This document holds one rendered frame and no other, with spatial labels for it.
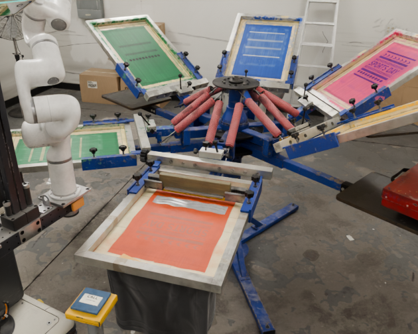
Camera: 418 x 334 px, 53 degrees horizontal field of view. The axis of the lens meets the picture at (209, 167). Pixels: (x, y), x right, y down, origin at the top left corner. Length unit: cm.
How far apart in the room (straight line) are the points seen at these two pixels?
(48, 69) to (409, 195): 152
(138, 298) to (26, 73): 100
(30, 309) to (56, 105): 147
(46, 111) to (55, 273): 199
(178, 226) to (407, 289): 189
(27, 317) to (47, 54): 156
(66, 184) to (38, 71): 55
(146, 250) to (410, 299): 200
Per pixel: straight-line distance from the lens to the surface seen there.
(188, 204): 201
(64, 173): 175
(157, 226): 188
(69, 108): 141
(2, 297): 255
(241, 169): 219
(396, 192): 202
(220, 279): 156
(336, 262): 333
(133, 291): 186
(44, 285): 317
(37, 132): 157
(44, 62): 141
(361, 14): 587
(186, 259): 170
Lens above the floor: 203
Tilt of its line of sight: 27 degrees down
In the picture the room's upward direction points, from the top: 1 degrees clockwise
